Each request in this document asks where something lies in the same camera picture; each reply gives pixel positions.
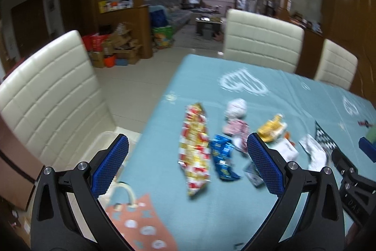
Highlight blue bag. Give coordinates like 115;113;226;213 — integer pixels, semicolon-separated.
148;5;170;28

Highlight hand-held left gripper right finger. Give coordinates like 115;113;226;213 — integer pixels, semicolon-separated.
246;132;345;251

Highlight wooden partition with column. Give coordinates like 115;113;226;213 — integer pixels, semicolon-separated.
97;0;153;61

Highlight pink snack wrapper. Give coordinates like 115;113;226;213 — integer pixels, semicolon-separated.
222;119;250;152

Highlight brown wooden door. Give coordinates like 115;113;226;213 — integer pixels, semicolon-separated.
12;0;49;59

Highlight white tissue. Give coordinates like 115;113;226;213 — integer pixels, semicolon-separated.
225;98;247;120

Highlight coffee table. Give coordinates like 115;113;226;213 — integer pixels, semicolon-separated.
195;16;225;40

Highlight small brown cardboard box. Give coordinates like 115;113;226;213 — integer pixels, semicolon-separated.
88;51;105;68

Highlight clear plastic wrapper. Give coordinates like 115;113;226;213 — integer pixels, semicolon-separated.
244;161;265;188

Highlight colourful woven bag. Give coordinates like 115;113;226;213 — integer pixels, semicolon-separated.
152;25;174;49

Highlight row of bottles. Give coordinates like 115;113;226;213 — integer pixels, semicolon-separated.
107;0;134;10

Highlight long red yellow snack wrapper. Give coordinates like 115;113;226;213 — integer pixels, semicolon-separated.
177;102;212;198

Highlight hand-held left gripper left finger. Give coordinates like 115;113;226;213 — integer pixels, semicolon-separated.
29;133;133;251

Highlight white paper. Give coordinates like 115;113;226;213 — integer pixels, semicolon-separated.
299;134;331;171

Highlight red shopping bags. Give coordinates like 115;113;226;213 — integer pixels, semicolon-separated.
82;33;104;52

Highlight orange paper bag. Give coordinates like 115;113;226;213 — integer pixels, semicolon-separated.
104;182;178;251

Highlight blue snack wrapper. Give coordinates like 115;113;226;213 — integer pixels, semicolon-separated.
209;134;242;181

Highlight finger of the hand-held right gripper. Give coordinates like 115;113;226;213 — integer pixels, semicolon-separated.
330;147;360;190
359;136;376;164

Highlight grey sofa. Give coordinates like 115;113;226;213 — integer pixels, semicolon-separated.
145;0;193;34

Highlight pile of cardboard boxes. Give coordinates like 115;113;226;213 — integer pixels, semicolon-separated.
101;23;143;65

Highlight large cream padded chair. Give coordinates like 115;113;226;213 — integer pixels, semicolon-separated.
0;30;141;181

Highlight white paper card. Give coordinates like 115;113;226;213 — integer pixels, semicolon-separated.
276;138;299;162

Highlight teal printed tablecloth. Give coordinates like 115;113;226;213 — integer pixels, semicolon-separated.
113;54;376;251

